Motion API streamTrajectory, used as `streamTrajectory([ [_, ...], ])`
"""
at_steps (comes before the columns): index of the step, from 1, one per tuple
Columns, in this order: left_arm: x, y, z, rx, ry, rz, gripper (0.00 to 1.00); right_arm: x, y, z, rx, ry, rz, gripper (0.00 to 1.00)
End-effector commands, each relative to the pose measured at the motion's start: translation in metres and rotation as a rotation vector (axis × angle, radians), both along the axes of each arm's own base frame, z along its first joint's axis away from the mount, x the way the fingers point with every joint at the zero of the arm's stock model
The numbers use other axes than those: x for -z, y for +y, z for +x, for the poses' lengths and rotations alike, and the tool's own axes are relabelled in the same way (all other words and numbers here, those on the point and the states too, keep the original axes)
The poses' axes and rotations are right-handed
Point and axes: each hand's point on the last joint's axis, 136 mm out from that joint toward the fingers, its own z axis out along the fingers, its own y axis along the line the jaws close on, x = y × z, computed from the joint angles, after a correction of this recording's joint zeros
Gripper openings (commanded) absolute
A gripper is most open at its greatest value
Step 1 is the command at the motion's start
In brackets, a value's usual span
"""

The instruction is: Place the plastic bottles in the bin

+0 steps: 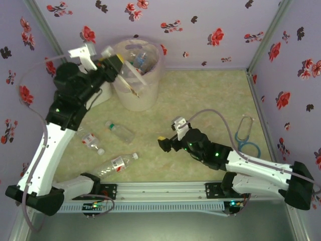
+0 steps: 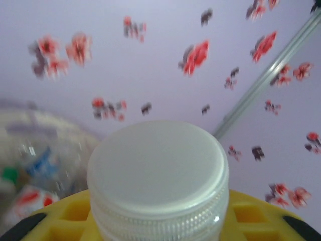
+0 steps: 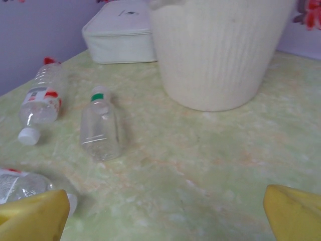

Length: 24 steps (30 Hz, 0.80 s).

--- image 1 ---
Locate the clear bottle large blue label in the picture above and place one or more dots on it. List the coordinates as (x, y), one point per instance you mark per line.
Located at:
(140, 61)

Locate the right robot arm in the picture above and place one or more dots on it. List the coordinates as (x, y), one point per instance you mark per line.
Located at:
(258, 165)

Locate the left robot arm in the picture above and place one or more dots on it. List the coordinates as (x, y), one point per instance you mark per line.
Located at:
(47, 155)

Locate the white bin with pink liner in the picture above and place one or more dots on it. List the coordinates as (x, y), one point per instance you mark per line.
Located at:
(140, 100)

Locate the white square plastic box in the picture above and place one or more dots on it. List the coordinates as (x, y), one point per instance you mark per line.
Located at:
(106, 93)

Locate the blue stethoscope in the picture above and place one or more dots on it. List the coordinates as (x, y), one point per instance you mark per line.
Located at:
(237, 138)

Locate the crushed clear bottle red label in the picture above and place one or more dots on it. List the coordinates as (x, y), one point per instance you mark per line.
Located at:
(116, 164)

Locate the clear bottle red white label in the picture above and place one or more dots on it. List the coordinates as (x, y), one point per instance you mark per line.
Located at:
(89, 140)

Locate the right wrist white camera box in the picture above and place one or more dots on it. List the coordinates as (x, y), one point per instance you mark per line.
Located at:
(180, 128)

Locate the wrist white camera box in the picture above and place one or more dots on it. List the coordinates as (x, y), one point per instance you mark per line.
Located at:
(180, 128)
(84, 54)

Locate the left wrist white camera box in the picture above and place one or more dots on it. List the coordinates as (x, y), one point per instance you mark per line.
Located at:
(84, 54)

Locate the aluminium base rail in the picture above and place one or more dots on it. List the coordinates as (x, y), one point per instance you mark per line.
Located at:
(160, 190)

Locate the aluminium frame post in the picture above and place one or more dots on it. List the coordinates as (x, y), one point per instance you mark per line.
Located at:
(270, 32)
(42, 25)

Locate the aluminium side rail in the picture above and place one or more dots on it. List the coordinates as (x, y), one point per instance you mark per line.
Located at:
(257, 100)

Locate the aluminium frame leg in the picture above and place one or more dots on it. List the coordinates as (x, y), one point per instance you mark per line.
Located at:
(17, 228)
(301, 226)

